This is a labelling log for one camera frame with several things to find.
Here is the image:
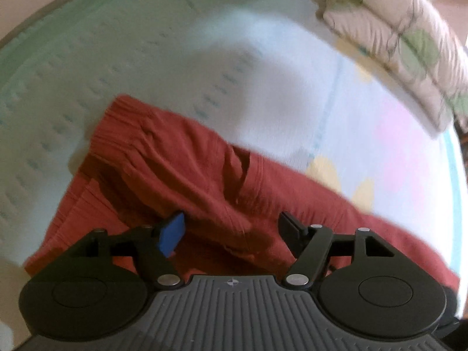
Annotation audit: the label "cream pillow with green leaves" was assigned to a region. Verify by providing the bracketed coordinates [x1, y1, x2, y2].
[322, 0, 468, 134]

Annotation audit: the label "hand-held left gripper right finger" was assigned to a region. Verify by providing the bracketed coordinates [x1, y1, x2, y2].
[278, 212, 396, 289]

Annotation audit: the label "rust red pants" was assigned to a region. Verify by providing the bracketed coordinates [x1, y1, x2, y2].
[24, 95, 460, 293]

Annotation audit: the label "floral printed bed sheet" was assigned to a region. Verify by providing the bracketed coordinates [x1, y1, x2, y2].
[0, 0, 468, 340]

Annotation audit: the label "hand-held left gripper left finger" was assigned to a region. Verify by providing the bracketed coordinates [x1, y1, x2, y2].
[86, 211, 186, 289]

